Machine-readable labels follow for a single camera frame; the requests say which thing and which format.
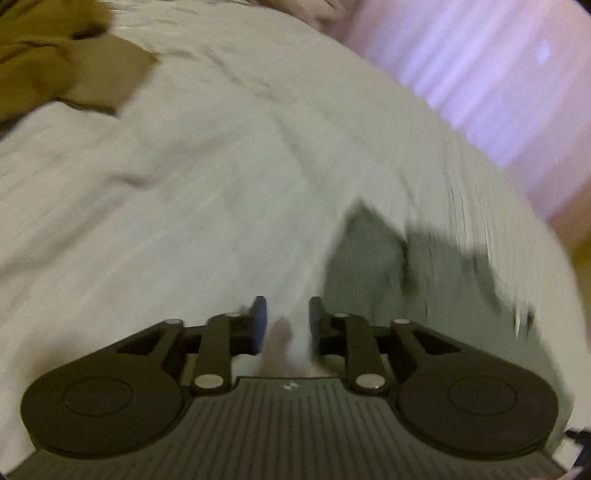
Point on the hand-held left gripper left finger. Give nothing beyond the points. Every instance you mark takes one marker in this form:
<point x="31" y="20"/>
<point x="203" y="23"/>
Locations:
<point x="261" y="323"/>

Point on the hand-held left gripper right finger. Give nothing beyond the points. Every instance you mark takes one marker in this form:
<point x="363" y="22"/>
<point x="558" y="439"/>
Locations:
<point x="316" y="323"/>

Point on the grey pants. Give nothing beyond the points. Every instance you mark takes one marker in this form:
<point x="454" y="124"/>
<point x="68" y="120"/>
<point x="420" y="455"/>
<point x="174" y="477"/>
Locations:
<point x="438" y="295"/>

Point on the brown garment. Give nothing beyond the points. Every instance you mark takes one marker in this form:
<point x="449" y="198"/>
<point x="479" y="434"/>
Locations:
<point x="37" y="60"/>

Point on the pink curtain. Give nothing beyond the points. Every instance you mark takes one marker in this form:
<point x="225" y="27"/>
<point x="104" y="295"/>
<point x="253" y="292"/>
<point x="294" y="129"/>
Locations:
<point x="485" y="69"/>

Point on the pink pillow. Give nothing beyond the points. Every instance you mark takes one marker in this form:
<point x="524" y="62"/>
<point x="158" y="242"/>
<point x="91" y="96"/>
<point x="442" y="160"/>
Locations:
<point x="323" y="11"/>

